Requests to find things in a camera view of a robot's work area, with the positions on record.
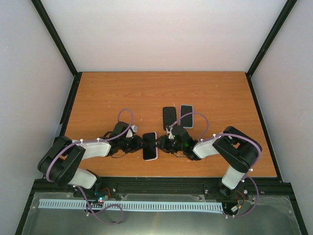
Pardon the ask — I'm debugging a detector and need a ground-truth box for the black frame post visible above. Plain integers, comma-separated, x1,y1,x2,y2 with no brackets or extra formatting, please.
246,0,298,75
30,0,79,74

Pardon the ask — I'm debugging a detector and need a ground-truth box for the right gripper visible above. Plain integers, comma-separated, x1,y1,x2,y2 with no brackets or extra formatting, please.
151,135,184,154

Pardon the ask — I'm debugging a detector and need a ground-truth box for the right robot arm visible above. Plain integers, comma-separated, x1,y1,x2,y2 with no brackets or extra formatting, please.
155,125,262,198

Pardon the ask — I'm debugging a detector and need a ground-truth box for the right black frame post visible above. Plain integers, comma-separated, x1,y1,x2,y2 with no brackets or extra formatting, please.
246,0,298,75

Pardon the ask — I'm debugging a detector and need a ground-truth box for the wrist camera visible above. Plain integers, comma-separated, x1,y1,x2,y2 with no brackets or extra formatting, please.
126,125,138,138
166,125,173,135

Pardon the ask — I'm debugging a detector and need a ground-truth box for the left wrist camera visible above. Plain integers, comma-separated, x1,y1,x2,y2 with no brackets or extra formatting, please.
126,125,138,138

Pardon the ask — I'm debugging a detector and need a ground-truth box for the black phone case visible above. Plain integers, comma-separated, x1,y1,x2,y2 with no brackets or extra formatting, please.
163,107,177,131

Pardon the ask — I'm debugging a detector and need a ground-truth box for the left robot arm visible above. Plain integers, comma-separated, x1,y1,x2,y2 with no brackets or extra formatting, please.
37,121,143,197

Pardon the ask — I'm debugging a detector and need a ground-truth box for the left black frame post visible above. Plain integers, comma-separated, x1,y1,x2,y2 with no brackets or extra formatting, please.
30,0,79,74

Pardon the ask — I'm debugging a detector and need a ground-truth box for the pink phone case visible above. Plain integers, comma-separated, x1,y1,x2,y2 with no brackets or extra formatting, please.
142,131,157,162

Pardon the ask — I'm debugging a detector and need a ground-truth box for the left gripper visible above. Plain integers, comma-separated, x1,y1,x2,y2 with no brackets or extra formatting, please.
119,135,148,154

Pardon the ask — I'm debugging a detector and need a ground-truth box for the light blue cable duct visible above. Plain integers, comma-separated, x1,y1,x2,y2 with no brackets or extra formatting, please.
38,199,223,213

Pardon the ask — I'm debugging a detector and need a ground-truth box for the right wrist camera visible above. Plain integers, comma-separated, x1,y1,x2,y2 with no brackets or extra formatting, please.
166,125,173,135

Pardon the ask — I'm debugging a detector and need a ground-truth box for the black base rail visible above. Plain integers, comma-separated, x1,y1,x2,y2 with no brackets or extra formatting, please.
34,176,293,204

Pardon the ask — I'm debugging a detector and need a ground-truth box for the light blue phone case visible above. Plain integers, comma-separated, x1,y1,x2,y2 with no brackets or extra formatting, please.
179,104,194,130

